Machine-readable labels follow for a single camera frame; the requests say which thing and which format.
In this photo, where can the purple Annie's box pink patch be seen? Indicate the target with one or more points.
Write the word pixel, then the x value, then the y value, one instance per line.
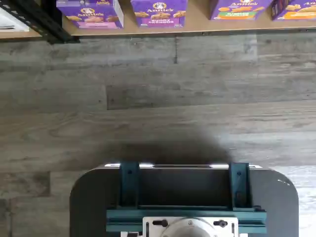
pixel 98 17

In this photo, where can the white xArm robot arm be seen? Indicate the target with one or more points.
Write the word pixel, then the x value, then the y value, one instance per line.
pixel 190 229

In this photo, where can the dark grey robot base cart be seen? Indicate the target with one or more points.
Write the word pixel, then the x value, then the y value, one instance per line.
pixel 89 202

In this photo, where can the wooden shelf board under Annie's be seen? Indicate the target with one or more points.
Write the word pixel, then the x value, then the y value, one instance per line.
pixel 197 29

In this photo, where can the purple Annie's box green patch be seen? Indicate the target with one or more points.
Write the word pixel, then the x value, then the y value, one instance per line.
pixel 237 12

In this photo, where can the purple Annie's snack box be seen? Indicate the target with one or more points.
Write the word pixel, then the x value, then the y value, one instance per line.
pixel 81 3

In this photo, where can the black metal shelf rack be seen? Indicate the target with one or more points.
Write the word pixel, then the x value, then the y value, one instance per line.
pixel 49 27

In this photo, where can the wooden shelf board under white boxes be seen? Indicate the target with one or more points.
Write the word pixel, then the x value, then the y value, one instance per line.
pixel 14 35

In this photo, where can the purple Annie's box orange patch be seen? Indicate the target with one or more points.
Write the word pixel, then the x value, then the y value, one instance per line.
pixel 296 12

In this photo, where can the white box dark emblem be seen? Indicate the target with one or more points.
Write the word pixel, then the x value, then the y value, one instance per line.
pixel 12 19

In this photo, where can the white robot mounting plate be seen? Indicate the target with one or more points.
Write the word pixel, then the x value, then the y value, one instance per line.
pixel 153 227

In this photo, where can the teal aluminium frame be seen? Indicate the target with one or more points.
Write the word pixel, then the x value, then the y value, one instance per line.
pixel 182 217

